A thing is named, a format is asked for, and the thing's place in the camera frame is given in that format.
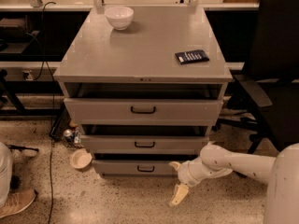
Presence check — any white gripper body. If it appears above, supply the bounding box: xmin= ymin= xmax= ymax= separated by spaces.
xmin=176 ymin=158 xmax=233 ymax=188

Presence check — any grey bottom drawer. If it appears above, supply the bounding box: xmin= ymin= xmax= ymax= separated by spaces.
xmin=92 ymin=160 xmax=177 ymax=176

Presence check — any grey drawer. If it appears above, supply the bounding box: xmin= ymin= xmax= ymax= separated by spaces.
xmin=92 ymin=160 xmax=177 ymax=176
xmin=64 ymin=98 xmax=222 ymax=126
xmin=81 ymin=135 xmax=208 ymax=154

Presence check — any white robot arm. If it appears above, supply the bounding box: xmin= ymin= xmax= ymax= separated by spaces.
xmin=170 ymin=143 xmax=299 ymax=224

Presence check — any grey middle drawer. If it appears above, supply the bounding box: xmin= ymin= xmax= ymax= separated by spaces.
xmin=81 ymin=135 xmax=208 ymax=154

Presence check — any grey drawer cabinet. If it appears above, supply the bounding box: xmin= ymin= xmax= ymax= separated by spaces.
xmin=53 ymin=5 xmax=234 ymax=179

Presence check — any grey top drawer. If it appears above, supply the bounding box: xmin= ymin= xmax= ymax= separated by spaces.
xmin=64 ymin=98 xmax=222 ymax=126

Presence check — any beige bowl on floor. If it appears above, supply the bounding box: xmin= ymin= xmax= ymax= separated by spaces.
xmin=70 ymin=148 xmax=93 ymax=170

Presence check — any plastic water bottle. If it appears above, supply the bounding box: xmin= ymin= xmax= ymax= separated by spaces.
xmin=74 ymin=127 xmax=81 ymax=145

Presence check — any soda can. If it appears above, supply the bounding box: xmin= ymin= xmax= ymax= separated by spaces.
xmin=64 ymin=129 xmax=74 ymax=142

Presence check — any black office chair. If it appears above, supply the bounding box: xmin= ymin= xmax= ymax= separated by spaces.
xmin=218 ymin=0 xmax=299 ymax=154

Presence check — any white bowl on cabinet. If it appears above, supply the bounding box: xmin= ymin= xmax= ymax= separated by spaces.
xmin=105 ymin=6 xmax=134 ymax=30

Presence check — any tan sneaker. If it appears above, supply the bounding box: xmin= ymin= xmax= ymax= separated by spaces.
xmin=0 ymin=189 xmax=36 ymax=218

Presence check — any black tool on floor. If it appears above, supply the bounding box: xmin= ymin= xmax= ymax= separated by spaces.
xmin=7 ymin=145 xmax=39 ymax=157

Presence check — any white trouser leg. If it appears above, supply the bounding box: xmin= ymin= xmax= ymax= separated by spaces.
xmin=0 ymin=143 xmax=13 ymax=207

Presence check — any black power cable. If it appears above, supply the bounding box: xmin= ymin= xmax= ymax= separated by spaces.
xmin=25 ymin=1 xmax=58 ymax=224

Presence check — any wall power outlet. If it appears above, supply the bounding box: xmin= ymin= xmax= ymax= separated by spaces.
xmin=22 ymin=70 xmax=34 ymax=81

